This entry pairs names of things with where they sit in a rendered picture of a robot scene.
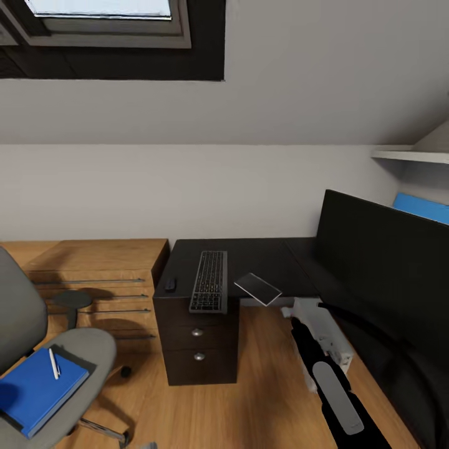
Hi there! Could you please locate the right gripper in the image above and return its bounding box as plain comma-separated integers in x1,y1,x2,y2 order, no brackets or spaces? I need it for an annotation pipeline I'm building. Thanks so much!
291,317,322,358

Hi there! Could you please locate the folder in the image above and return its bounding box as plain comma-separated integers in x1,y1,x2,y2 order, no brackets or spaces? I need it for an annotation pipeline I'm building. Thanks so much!
0,347,89,439

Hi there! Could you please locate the swivel chair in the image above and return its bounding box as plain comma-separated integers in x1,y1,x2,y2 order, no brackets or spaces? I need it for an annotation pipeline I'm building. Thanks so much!
0,246,131,449

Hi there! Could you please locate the mouse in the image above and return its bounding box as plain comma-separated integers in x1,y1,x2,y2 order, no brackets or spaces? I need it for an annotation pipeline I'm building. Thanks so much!
164,278,176,290

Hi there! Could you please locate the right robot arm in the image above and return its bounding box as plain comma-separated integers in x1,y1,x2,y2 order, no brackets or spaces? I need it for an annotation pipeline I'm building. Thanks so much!
291,317,392,449

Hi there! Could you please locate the monitor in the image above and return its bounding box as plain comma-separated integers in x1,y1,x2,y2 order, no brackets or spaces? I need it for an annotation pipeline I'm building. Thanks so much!
312,189,449,449

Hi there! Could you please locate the keyboard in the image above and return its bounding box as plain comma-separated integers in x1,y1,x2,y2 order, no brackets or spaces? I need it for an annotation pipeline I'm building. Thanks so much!
189,252,228,314

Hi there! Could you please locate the notebook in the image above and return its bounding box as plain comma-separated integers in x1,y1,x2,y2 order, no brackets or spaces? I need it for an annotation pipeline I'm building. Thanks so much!
235,273,281,307

